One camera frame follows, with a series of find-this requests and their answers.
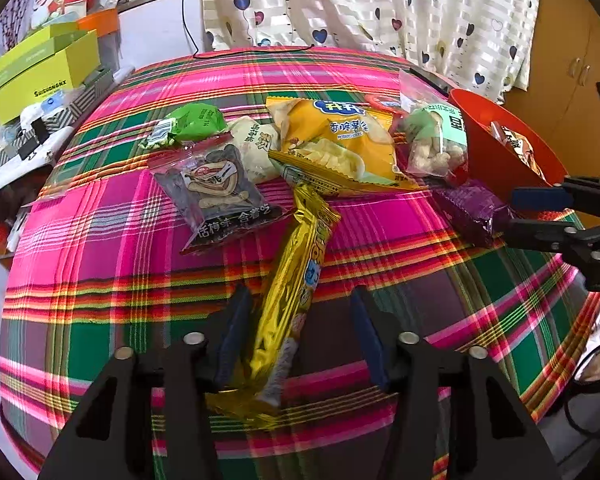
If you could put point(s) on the cream snack packet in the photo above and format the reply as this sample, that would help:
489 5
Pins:
252 150

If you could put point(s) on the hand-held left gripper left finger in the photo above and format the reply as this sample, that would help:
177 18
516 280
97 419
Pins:
235 330

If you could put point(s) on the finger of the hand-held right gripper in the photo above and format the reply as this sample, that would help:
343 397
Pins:
535 235
540 198

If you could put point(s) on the small red snack packet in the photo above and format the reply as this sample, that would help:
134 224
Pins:
380 101

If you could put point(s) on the orange and white snack packet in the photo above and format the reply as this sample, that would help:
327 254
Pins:
517 145

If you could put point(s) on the wooden cabinet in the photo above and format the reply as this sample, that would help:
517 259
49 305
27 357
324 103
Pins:
560 35

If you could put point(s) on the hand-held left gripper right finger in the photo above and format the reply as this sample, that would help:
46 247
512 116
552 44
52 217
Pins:
367 335

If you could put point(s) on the long golden snack packet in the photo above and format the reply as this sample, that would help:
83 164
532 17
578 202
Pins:
290 280

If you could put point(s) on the black and white striped box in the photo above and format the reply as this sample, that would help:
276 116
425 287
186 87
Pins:
80 102

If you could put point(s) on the orange box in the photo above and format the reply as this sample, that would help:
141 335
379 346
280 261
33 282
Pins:
100 21

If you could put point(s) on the green snack packet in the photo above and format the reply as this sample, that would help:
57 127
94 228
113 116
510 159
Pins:
195 122

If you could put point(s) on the red plastic bowl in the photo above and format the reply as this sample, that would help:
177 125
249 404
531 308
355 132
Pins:
485 155

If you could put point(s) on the purple snack packet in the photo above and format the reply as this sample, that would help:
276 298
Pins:
472 210

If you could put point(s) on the clear mint-label peanut packet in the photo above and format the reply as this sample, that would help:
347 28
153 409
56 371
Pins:
435 145

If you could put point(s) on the black flat packet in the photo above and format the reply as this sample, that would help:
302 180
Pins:
430 80

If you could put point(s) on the white heart-print curtain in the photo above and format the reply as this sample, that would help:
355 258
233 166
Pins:
355 5

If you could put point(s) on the dark seed snack packet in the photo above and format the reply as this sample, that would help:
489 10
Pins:
215 185

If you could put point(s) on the plaid tablecloth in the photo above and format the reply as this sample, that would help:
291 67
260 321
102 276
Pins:
105 240

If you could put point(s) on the lime green cardboard box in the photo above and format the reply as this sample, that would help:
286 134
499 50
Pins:
45 80

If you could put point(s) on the yellow potato chips bag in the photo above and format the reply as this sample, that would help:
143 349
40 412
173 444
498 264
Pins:
340 140

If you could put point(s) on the black binder clip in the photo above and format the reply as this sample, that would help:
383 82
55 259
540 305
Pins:
30 142

